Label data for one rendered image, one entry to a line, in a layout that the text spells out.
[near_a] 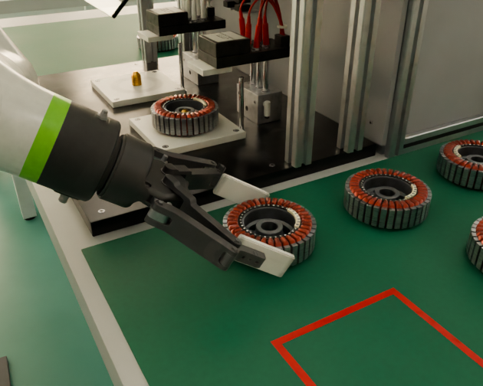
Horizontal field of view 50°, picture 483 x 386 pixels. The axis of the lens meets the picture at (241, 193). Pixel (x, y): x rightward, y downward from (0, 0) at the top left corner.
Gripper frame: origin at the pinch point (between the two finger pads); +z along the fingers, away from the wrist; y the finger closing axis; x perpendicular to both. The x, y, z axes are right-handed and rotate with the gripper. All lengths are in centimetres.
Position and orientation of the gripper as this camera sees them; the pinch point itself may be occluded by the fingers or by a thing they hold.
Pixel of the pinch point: (267, 228)
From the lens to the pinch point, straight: 62.8
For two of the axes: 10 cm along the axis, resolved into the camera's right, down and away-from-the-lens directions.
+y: 1.6, 5.0, -8.5
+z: 8.5, 3.7, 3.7
